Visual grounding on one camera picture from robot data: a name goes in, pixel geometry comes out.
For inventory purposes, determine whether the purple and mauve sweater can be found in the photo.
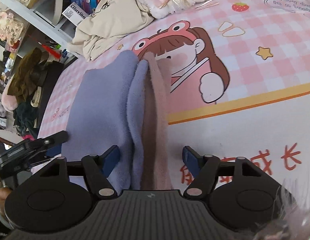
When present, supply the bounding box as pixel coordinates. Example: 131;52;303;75
60;50;172;192

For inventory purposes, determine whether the pink checkered cartoon table mat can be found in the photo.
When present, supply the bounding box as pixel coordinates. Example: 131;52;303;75
39;0;310;194

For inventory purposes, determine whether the white and wood bookshelf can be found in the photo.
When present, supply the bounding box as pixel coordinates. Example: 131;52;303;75
0;0;113;61

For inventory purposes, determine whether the cream beige crumpled garment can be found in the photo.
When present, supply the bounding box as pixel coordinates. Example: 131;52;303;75
67;0;154;61

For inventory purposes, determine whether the white barcode box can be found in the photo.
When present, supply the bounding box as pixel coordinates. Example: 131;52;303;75
62;2;88;26

